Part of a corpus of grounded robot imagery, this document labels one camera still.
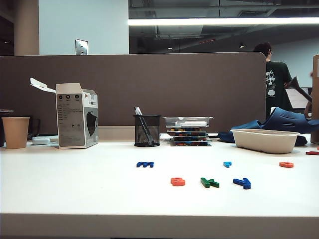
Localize green letter k magnet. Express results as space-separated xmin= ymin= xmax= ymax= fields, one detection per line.
xmin=200 ymin=177 xmax=220 ymax=189

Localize dark blue letter y magnet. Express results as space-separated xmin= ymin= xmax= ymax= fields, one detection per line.
xmin=233 ymin=177 xmax=251 ymax=190

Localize white paper sheet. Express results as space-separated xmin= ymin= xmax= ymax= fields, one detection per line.
xmin=159 ymin=133 xmax=220 ymax=140

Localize black mesh pen holder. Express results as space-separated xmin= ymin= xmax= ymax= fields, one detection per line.
xmin=133 ymin=114 xmax=161 ymax=147
xmin=133 ymin=106 xmax=156 ymax=145

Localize clear silver plastic package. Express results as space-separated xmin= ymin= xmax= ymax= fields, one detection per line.
xmin=161 ymin=116 xmax=214 ymax=130

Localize brown desk divider panel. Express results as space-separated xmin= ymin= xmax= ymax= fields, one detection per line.
xmin=0 ymin=51 xmax=267 ymax=143

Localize open face mask box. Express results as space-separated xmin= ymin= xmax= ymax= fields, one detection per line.
xmin=29 ymin=77 xmax=99 ymax=149

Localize white paper pulp tray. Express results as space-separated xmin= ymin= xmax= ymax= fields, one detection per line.
xmin=230 ymin=128 xmax=301 ymax=154

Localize small white case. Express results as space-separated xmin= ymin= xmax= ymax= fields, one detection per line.
xmin=31 ymin=136 xmax=51 ymax=145

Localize person in dark green shirt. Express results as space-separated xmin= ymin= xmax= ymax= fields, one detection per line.
xmin=254 ymin=41 xmax=294 ymax=118

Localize dark transparent glass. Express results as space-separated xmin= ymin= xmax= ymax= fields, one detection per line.
xmin=27 ymin=118 xmax=40 ymax=140

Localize blue slotted rubber clog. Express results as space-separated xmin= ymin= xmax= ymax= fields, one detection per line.
xmin=260 ymin=107 xmax=319 ymax=147

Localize white monitor screen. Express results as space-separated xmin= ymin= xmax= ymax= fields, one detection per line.
xmin=285 ymin=87 xmax=309 ymax=109

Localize brown paper cup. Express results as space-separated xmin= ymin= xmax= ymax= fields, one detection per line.
xmin=1 ymin=116 xmax=30 ymax=149

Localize long ceiling light strip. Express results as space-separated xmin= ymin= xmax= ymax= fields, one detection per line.
xmin=128 ymin=17 xmax=319 ymax=26

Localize metal wall plate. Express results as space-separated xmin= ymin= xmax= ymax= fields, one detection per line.
xmin=75 ymin=38 xmax=89 ymax=55

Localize grey funnel shaped bracket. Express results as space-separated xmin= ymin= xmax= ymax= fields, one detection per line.
xmin=289 ymin=75 xmax=313 ymax=102

